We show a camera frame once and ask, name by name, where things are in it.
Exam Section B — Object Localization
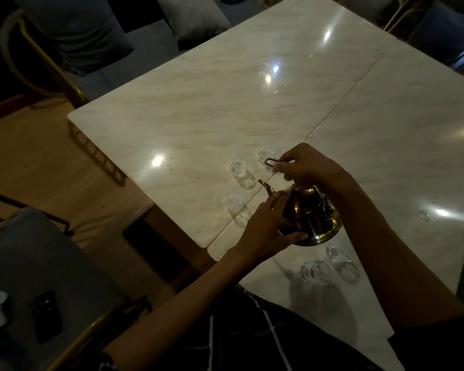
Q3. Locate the grey bench with gold frame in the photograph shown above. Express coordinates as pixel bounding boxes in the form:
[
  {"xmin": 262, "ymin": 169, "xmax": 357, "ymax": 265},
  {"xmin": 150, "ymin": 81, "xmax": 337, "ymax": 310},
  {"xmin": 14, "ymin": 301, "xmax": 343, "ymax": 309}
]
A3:
[{"xmin": 0, "ymin": 0, "xmax": 271, "ymax": 109}]

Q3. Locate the dark plaid shirt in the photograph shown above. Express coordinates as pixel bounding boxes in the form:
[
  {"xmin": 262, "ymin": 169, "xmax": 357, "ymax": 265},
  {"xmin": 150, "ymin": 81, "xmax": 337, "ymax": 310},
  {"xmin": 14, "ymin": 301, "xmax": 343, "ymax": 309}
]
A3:
[{"xmin": 100, "ymin": 285, "xmax": 464, "ymax": 371}]

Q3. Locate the person's right hand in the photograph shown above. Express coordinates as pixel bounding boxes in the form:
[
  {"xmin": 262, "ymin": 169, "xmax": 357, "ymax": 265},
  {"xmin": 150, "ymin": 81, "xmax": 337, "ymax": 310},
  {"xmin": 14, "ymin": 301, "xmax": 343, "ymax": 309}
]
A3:
[{"xmin": 272, "ymin": 142, "xmax": 353, "ymax": 197}]

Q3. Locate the person's left forearm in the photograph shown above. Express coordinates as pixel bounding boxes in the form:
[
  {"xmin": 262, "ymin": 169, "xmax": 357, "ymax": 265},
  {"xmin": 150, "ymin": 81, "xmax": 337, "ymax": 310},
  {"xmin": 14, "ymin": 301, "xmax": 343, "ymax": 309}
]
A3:
[{"xmin": 104, "ymin": 247, "xmax": 256, "ymax": 371}]

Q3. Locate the grey chair black gold frame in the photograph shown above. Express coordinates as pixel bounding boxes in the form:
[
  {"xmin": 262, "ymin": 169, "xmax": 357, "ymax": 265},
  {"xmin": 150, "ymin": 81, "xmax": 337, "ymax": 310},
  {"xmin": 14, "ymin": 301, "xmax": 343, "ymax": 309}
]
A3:
[{"xmin": 0, "ymin": 192, "xmax": 152, "ymax": 371}]

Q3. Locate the white marble table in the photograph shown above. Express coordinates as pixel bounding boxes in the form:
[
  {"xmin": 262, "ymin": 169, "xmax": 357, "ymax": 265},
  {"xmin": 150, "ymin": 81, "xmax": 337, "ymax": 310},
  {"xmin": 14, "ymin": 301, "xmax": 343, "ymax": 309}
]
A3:
[{"xmin": 68, "ymin": 0, "xmax": 464, "ymax": 371}]

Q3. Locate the dark table base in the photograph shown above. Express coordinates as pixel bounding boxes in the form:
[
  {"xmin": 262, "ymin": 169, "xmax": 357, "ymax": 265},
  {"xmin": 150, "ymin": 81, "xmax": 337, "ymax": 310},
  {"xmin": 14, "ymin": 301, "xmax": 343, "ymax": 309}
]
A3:
[{"xmin": 123, "ymin": 206, "xmax": 217, "ymax": 294}]

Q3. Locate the black phone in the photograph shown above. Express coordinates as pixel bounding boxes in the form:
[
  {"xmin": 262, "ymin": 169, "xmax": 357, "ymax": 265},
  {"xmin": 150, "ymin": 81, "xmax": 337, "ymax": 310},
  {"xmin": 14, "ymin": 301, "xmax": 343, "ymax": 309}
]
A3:
[{"xmin": 30, "ymin": 291, "xmax": 64, "ymax": 344}]

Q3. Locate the group of small clear glasses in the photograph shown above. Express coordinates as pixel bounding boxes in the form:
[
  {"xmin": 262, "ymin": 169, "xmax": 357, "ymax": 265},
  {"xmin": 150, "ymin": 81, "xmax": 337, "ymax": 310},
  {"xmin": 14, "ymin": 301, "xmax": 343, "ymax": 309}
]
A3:
[{"xmin": 226, "ymin": 144, "xmax": 361, "ymax": 286}]

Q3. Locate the person's right forearm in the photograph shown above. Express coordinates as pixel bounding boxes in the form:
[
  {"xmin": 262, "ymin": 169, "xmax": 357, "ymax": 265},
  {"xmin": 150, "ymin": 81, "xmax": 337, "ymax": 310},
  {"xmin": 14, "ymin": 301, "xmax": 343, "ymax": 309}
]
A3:
[{"xmin": 332, "ymin": 181, "xmax": 464, "ymax": 329}]

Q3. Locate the grey chair with gold legs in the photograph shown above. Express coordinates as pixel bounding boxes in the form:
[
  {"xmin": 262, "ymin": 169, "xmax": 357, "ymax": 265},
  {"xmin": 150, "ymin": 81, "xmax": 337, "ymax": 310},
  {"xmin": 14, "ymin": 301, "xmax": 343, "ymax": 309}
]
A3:
[{"xmin": 338, "ymin": 0, "xmax": 410, "ymax": 31}]

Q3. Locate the large slate blue cushion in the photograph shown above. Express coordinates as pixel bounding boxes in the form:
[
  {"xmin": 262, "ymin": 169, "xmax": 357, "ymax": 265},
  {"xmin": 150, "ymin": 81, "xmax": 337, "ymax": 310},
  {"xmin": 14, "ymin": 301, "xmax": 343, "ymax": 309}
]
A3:
[{"xmin": 9, "ymin": 0, "xmax": 134, "ymax": 76}]

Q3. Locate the blue chair with gold legs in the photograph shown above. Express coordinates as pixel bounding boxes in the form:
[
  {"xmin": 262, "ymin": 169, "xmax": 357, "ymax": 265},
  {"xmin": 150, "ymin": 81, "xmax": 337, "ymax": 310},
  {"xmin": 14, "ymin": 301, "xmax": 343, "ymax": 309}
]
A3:
[{"xmin": 406, "ymin": 0, "xmax": 464, "ymax": 68}]

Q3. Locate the person's left hand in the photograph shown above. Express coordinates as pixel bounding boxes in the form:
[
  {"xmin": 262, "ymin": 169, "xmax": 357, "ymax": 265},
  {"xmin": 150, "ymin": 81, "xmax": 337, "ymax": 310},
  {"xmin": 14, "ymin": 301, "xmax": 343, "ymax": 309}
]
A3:
[{"xmin": 234, "ymin": 190, "xmax": 308, "ymax": 263}]

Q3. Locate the gold metal teapot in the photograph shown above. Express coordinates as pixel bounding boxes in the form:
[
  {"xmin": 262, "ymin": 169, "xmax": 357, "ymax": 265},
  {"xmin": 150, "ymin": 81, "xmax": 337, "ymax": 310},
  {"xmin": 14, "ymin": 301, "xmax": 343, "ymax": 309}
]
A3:
[{"xmin": 258, "ymin": 157, "xmax": 343, "ymax": 247}]

